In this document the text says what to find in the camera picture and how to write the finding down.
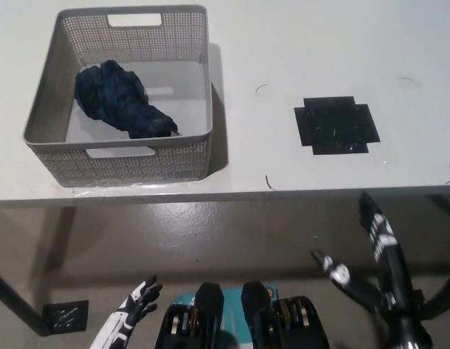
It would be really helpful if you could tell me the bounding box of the black robot torso teal top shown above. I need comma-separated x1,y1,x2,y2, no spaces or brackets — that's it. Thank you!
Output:
154,281,333,349

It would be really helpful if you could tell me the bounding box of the navy blue umbrella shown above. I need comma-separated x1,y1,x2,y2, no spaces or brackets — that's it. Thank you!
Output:
74,60,180,140

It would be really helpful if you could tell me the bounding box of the grey perforated plastic basket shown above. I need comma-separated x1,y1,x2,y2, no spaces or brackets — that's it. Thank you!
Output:
21,4,214,188

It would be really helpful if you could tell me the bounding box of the black floor tape mark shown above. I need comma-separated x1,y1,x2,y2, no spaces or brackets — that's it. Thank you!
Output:
41,299,90,334

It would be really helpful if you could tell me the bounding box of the black tape patch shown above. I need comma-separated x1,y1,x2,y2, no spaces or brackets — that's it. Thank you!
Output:
293,95,380,156

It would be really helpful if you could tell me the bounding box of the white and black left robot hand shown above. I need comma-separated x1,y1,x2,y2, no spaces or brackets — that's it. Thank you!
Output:
113,273,164,334

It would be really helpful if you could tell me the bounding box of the black slanted table leg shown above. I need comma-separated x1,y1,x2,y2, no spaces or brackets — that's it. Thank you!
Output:
0,268,44,336
415,274,450,321

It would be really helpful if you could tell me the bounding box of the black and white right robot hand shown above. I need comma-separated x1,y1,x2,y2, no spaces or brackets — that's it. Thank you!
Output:
310,191,425,323

